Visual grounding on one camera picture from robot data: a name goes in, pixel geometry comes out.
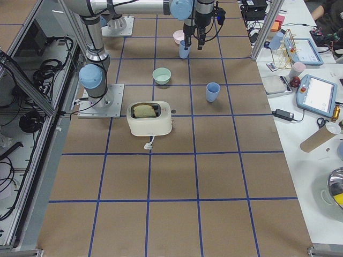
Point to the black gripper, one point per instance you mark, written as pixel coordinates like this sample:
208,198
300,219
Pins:
188,30
202,17

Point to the blue cup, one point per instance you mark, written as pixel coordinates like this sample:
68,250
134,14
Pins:
183,50
212,91
275,43

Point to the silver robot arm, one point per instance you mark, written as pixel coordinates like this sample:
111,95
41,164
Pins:
138,35
91,13

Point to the pink bowl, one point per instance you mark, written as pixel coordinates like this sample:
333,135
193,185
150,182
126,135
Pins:
178,36

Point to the green bowl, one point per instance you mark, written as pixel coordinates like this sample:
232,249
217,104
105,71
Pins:
161,75

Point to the blue cup on desk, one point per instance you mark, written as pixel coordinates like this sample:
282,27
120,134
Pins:
275,43

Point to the bread slice in toaster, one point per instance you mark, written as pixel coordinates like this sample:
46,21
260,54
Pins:
144,111

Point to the silver kitchen scale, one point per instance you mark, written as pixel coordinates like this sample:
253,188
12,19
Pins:
276,84

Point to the cream white toaster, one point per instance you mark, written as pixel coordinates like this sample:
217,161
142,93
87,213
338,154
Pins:
161,124

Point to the far teach pendant tablet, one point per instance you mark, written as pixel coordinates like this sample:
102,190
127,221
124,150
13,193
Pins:
303,50

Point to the teach pendant tablet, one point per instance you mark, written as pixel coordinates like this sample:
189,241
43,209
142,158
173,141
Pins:
303,50
316,95

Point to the pink cup on desk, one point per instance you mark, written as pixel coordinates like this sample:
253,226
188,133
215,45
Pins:
297,69

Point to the red apple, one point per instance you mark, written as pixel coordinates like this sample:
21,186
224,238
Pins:
295,82

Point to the black power adapter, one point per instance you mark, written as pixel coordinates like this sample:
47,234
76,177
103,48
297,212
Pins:
285,115

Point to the near teach pendant tablet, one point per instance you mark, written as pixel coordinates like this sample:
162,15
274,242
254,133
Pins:
316,95

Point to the amber glass bottle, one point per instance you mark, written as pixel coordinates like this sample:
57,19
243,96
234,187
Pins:
336,113

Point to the cardboard tube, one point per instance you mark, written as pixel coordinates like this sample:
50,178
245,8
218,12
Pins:
323,135

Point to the steel mixing bowl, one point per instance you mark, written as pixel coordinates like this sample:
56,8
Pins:
332,194

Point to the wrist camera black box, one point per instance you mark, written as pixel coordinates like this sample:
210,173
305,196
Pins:
220,14

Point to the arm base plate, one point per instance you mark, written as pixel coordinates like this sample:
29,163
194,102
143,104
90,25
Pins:
120,27
109,106

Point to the aluminium frame post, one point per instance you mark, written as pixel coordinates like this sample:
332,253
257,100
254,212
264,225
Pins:
264,31

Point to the gold wire rack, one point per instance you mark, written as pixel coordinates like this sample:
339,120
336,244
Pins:
279,57

